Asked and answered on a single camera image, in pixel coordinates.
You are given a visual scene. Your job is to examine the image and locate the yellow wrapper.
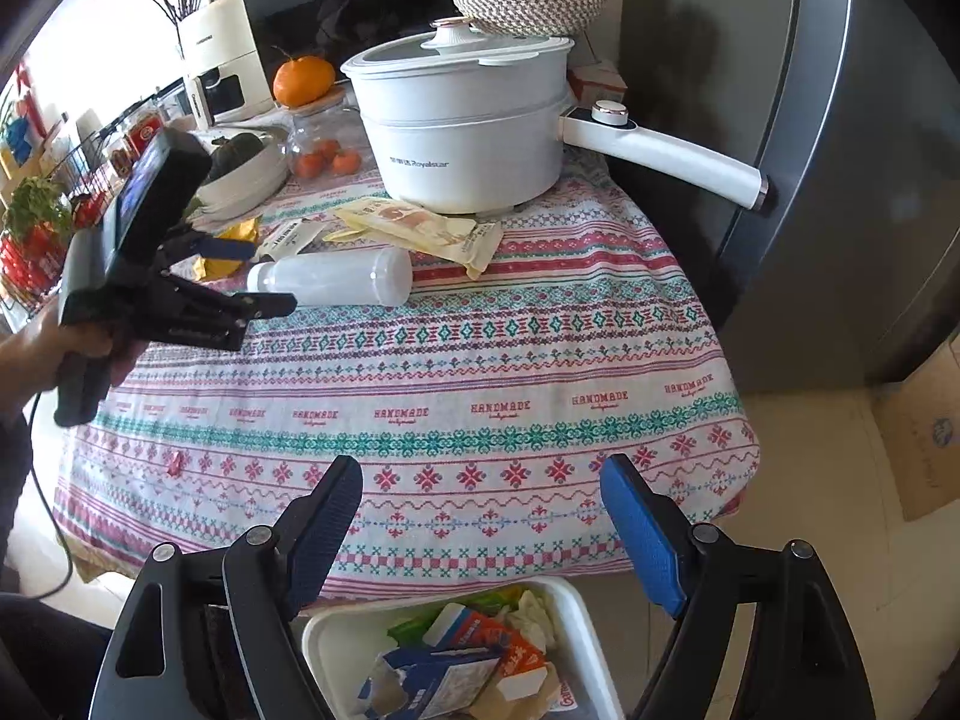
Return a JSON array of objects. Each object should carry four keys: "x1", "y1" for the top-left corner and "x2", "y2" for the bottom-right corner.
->
[{"x1": 192, "y1": 218, "x2": 260, "y2": 283}]

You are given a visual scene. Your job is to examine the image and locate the white plastic bottle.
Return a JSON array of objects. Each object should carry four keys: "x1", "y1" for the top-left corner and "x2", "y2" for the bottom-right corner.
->
[{"x1": 247, "y1": 247, "x2": 413, "y2": 307}]

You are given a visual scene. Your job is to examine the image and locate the beige snack packet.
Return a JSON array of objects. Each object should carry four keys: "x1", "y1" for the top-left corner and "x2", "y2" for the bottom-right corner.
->
[{"x1": 324, "y1": 197, "x2": 503, "y2": 280}]

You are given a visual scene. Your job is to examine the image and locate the blue milk carton box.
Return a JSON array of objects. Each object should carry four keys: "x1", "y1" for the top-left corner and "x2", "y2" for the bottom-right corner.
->
[{"x1": 356, "y1": 647, "x2": 501, "y2": 720}]

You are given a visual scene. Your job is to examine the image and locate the white tissue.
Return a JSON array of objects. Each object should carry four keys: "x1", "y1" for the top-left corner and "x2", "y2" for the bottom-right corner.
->
[{"x1": 505, "y1": 590, "x2": 556, "y2": 653}]

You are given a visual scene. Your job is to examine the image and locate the orange white blue carton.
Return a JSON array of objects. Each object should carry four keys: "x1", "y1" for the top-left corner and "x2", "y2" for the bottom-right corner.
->
[{"x1": 423, "y1": 603, "x2": 562, "y2": 718}]

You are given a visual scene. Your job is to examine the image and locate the person's left forearm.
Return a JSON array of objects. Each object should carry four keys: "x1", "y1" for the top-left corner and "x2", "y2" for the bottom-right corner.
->
[{"x1": 0, "y1": 335, "x2": 39, "y2": 426}]

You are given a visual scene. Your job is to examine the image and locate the white plastic trash bin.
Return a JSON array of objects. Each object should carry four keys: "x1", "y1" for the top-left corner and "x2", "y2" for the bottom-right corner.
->
[{"x1": 301, "y1": 577, "x2": 625, "y2": 718}]

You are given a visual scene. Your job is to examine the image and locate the white kitchen appliance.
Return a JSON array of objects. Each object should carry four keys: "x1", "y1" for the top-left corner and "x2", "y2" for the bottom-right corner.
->
[{"x1": 181, "y1": 0, "x2": 275, "y2": 128}]

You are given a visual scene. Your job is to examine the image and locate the person's left hand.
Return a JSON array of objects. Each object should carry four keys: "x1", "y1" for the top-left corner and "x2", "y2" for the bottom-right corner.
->
[{"x1": 14, "y1": 301, "x2": 148, "y2": 395}]

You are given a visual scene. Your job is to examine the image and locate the stacked white bowls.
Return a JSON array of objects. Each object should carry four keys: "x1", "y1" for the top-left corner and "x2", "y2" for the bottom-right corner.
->
[{"x1": 197, "y1": 132, "x2": 290, "y2": 221}]

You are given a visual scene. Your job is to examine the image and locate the white torn label wrapper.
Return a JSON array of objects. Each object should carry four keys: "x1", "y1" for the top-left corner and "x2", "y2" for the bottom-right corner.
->
[{"x1": 256, "y1": 220, "x2": 329, "y2": 262}]

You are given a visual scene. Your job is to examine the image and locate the dark green squash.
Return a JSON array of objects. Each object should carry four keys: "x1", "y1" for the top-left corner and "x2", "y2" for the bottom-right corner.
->
[{"x1": 205, "y1": 132, "x2": 265, "y2": 184}]

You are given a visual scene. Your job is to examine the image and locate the small red candy wrapper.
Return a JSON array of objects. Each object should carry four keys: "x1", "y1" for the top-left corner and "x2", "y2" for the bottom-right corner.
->
[{"x1": 166, "y1": 450, "x2": 185, "y2": 478}]

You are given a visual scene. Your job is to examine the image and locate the glass jar with oranges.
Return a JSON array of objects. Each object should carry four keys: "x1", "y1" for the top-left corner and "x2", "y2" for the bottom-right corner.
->
[{"x1": 283, "y1": 85, "x2": 370, "y2": 181}]

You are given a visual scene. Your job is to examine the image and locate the orange fruit on jar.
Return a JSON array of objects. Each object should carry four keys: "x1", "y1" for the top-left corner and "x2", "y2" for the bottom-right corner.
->
[{"x1": 272, "y1": 55, "x2": 335, "y2": 109}]

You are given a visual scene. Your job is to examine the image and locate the green snack bag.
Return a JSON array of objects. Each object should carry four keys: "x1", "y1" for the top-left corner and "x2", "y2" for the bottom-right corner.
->
[{"x1": 385, "y1": 585, "x2": 527, "y2": 646}]

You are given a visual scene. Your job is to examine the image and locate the cardboard box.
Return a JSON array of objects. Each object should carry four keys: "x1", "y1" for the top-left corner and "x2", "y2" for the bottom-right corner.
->
[{"x1": 872, "y1": 332, "x2": 960, "y2": 522}]

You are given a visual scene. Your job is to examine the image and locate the white electric cooking pot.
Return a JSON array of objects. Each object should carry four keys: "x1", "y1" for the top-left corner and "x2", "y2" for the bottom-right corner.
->
[{"x1": 342, "y1": 16, "x2": 768, "y2": 215}]

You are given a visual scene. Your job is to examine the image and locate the patterned tablecloth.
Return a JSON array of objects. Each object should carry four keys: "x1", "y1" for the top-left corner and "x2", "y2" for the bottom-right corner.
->
[{"x1": 53, "y1": 149, "x2": 760, "y2": 598}]

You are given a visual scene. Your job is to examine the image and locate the dark grey refrigerator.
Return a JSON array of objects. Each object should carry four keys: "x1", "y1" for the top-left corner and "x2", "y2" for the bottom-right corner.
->
[{"x1": 615, "y1": 0, "x2": 958, "y2": 392}]

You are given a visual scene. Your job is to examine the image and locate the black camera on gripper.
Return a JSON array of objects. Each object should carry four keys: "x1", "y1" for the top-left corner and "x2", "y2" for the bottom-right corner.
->
[{"x1": 101, "y1": 128, "x2": 212, "y2": 284}]

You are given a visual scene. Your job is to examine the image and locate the wire rack with groceries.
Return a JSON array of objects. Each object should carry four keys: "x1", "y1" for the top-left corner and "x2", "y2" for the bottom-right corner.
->
[{"x1": 0, "y1": 67, "x2": 189, "y2": 317}]

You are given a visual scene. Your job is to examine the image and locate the black cable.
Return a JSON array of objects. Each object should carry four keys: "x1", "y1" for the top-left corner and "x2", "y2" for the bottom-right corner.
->
[{"x1": 26, "y1": 391, "x2": 77, "y2": 602}]

